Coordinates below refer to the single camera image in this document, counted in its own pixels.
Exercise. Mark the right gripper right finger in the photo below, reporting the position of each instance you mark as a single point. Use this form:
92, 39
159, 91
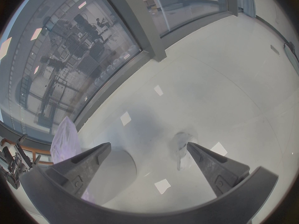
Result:
217, 169

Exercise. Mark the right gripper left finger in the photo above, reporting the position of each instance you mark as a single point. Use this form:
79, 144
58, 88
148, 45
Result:
77, 169

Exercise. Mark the purple plastic bag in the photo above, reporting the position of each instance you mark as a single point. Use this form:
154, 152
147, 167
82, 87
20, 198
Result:
66, 141

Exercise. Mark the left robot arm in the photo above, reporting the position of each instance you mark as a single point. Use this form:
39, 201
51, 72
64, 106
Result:
12, 164

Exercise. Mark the white trash bin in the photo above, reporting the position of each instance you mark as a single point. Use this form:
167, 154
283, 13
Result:
116, 171

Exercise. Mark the white cushioned wooden chair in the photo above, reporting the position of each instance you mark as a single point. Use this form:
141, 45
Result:
42, 149

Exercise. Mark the crumpled clear plastic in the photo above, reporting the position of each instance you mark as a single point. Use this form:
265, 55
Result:
181, 143

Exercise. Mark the pale blue curtain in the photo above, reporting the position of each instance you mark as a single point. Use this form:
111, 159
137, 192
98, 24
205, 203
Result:
247, 1

